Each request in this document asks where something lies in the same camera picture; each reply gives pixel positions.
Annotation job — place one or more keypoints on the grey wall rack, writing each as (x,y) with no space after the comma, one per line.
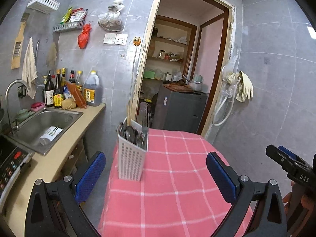
(69,26)

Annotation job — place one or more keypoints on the white wall switch panel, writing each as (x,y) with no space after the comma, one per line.
(111,38)

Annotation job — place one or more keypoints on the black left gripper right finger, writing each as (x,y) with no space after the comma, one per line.
(268,218)

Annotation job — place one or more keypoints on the chrome faucet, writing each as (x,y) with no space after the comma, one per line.
(8,103)

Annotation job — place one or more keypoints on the large steel spoon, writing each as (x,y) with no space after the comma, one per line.
(129,134)

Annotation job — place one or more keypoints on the red hanging bag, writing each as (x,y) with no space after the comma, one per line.
(83,37)

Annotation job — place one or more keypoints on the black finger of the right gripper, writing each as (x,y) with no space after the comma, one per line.
(291,163)

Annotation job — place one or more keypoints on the large soy sauce jug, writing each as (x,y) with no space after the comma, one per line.
(92,90)

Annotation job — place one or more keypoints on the yellow label sauce bottle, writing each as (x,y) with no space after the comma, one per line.
(58,96)

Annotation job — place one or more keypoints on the dark grey mini fridge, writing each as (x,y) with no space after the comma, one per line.
(178,111)

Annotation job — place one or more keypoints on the person's right hand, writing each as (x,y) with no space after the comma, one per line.
(300,211)

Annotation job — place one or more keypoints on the white wall basket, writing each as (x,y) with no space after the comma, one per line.
(44,6)

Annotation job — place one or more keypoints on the beige kitchen counter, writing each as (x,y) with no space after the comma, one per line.
(46,168)

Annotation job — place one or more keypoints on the steel fork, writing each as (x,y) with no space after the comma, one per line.
(145,130)

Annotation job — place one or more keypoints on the yellow rubber gloves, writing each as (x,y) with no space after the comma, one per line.
(245,89)

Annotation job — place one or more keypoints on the dark wine bottle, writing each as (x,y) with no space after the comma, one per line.
(49,91)

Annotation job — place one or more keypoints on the induction cooker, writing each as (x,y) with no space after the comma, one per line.
(13,159)

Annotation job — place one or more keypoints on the pink checked tablecloth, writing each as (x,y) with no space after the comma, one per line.
(176,195)

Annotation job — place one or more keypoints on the hanging beige towel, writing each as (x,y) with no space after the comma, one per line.
(29,73)

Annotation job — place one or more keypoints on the white basket in sink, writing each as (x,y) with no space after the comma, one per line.
(50,134)

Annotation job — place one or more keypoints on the wooden grater board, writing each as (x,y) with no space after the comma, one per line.
(18,43)

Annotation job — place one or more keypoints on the steel kitchen sink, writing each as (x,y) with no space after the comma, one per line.
(27,133)

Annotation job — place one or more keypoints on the white perforated utensil holder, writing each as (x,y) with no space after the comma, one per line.
(131,156)

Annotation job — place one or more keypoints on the wooden shelf unit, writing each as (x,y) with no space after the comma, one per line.
(171,48)

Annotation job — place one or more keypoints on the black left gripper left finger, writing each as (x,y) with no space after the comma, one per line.
(43,218)

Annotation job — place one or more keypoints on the grey hanging plastic bag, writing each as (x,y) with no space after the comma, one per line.
(111,20)

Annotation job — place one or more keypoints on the steel Y peeler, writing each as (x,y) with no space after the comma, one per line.
(143,117)

